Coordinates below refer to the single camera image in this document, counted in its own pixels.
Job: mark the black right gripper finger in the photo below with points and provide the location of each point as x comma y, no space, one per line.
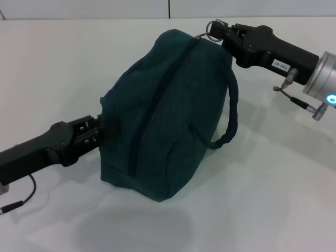
236,29
236,48

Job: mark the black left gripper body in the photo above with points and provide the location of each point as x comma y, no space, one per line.
39,149

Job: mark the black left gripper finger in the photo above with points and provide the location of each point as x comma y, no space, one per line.
97,135
84,123

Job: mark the dark teal lunch bag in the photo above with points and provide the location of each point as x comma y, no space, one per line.
170,118

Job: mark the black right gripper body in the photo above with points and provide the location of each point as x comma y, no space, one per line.
278,52

